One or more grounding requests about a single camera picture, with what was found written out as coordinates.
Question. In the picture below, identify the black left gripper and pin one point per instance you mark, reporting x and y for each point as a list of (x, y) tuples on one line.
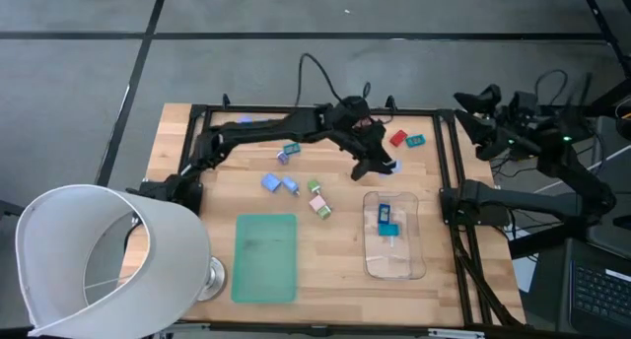
[(367, 139)]

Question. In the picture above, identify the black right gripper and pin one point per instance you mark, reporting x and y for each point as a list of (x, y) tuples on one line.
[(517, 127)]

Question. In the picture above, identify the clear plastic bin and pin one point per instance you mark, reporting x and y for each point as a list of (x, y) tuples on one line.
[(394, 260)]

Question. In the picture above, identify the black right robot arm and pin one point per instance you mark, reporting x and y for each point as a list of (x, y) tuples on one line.
[(522, 201)]

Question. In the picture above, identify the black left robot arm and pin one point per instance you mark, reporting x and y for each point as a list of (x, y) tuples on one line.
[(276, 127)]

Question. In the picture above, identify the cream cube block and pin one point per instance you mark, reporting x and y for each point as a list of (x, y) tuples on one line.
[(318, 202)]

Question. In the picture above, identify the small lavender plug adapter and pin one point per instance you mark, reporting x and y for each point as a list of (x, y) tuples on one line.
[(282, 157)]

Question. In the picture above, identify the green translucent plastic bin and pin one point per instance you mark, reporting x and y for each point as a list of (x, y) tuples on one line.
[(265, 257)]

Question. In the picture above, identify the black desk leg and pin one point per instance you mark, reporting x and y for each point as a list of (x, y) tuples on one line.
[(605, 28)]

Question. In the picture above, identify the white paper sheet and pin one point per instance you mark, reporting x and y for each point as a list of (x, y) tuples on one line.
[(525, 277)]

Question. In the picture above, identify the silver lamp base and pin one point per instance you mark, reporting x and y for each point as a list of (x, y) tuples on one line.
[(214, 278)]

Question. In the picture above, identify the black laptop keyboard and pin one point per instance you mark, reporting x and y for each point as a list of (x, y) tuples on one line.
[(599, 292)]

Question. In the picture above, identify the white lamp shade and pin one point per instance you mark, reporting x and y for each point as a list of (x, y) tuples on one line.
[(182, 260)]

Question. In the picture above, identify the black aluminium table frame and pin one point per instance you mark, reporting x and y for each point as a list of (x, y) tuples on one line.
[(440, 152)]

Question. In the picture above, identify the silver metal bracket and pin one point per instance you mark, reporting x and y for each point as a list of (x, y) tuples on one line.
[(456, 334)]

